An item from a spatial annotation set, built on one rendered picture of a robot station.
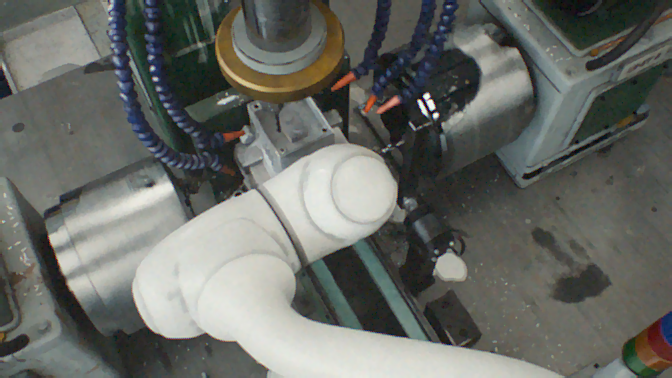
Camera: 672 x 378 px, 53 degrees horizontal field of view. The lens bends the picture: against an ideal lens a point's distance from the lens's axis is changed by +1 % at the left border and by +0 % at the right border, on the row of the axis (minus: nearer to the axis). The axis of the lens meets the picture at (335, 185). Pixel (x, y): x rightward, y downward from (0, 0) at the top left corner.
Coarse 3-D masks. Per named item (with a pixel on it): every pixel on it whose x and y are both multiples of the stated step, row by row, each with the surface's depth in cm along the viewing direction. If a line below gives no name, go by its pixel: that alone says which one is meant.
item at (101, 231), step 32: (160, 160) 105; (96, 192) 101; (128, 192) 100; (160, 192) 100; (192, 192) 112; (64, 224) 99; (96, 224) 98; (128, 224) 98; (160, 224) 99; (64, 256) 97; (96, 256) 96; (128, 256) 97; (96, 288) 96; (128, 288) 98; (96, 320) 100; (128, 320) 101
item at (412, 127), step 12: (420, 120) 96; (408, 132) 98; (420, 132) 96; (408, 144) 100; (420, 144) 99; (408, 156) 102; (420, 156) 103; (408, 168) 105; (420, 168) 107; (408, 180) 108; (408, 192) 112
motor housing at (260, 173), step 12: (336, 132) 117; (240, 144) 117; (252, 144) 116; (336, 144) 116; (264, 156) 114; (240, 168) 119; (252, 168) 114; (264, 168) 114; (252, 180) 115; (264, 180) 112
